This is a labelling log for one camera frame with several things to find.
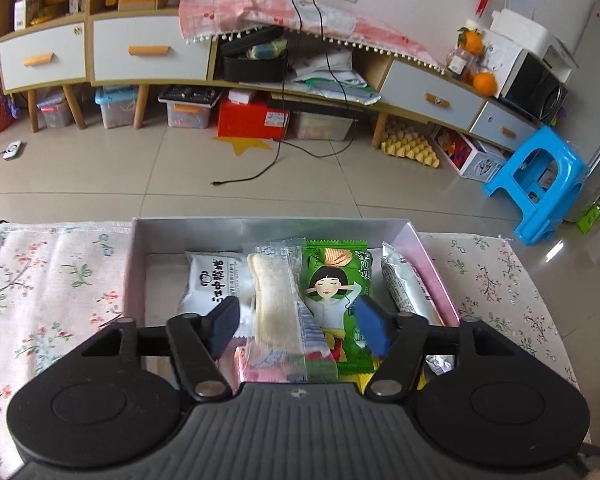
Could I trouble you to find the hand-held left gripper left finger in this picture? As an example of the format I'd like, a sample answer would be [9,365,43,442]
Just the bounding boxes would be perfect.
[80,297,242,404]

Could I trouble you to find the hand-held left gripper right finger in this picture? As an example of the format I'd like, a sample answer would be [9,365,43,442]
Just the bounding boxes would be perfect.
[355,296,519,402]

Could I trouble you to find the pink snack packet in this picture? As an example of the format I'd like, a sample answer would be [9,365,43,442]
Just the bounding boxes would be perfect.
[234,345,341,386]

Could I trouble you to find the white packet black print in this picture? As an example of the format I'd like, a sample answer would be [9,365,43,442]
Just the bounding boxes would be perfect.
[178,251,256,338]

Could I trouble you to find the silver snack packet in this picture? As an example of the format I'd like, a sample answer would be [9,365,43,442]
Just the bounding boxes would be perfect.
[381,241,456,376]

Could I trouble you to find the white bread snack packet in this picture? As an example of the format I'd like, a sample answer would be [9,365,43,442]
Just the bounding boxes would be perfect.
[242,237,308,383]

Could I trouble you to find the green snack packet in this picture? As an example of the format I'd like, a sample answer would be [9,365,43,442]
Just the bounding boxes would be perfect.
[300,239,381,376]

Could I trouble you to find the pink cardboard box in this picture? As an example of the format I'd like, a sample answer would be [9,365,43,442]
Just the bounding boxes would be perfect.
[122,216,462,396]

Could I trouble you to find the floral tablecloth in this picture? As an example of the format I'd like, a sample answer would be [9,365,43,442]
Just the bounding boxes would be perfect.
[0,220,581,480]

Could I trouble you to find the yellow star sticker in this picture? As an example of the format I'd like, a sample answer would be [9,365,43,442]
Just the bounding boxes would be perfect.
[215,135,273,157]

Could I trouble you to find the yellow egg tray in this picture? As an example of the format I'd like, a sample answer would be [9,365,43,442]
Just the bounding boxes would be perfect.
[380,117,441,168]

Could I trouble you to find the white printed carton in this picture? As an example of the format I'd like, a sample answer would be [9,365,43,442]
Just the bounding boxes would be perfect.
[437,127,508,182]

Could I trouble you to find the wide clear storage bin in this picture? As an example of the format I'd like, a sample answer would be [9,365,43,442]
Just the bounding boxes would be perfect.
[290,107,356,142]

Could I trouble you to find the red cardboard box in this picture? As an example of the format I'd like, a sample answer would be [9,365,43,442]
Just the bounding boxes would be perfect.
[217,97,291,141]

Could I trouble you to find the clear bin orange clips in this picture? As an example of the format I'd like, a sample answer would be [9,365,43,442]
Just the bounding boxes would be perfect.
[160,102,212,130]

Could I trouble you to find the white cabinet drawer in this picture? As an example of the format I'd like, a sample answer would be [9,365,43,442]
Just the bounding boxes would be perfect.
[0,22,87,92]
[91,12,216,83]
[380,57,486,126]
[470,102,538,151]

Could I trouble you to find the small green box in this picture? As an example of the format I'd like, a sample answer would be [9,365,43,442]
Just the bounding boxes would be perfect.
[577,202,600,233]

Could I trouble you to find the blue lid storage bin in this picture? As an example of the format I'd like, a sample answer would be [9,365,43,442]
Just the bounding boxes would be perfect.
[95,86,141,130]

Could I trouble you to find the blue plastic stool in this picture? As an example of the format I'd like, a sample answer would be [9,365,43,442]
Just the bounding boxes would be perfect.
[482,125,591,247]

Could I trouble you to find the stack of papers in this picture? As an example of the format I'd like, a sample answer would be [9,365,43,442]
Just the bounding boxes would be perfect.
[285,52,381,106]

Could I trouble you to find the long wooden cabinet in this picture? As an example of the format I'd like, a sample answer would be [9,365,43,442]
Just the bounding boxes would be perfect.
[0,0,541,151]

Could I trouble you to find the black storage case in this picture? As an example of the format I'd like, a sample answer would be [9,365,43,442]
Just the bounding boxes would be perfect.
[222,27,290,83]

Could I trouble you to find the glass jar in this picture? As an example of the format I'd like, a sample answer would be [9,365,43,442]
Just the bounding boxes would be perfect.
[447,47,473,81]

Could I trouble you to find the black microwave oven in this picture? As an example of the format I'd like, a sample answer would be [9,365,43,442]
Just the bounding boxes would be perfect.
[497,52,570,123]

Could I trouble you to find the pink checked cloth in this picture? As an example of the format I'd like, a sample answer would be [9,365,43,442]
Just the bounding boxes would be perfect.
[178,0,446,73]

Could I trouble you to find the white foam box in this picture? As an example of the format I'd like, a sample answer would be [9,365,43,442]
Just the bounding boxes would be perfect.
[489,7,556,51]

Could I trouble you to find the black power cable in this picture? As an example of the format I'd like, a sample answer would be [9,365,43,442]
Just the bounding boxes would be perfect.
[280,0,361,158]
[211,0,301,186]

